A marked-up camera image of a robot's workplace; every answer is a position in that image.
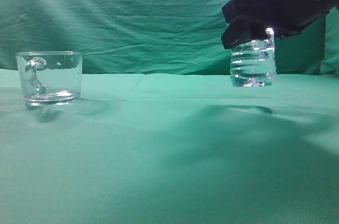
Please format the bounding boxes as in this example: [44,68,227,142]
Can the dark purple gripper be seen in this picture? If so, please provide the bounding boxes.
[221,0,338,49]

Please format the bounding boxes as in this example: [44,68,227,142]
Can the clear plastic water bottle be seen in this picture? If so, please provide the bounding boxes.
[230,28,276,87]

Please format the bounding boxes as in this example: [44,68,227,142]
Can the green backdrop cloth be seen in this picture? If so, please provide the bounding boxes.
[0,0,339,76]

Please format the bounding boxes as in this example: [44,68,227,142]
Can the green table cloth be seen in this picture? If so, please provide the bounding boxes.
[1,70,338,223]

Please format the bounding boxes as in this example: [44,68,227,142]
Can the clear glass mug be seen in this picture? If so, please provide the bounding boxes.
[15,51,83,106]

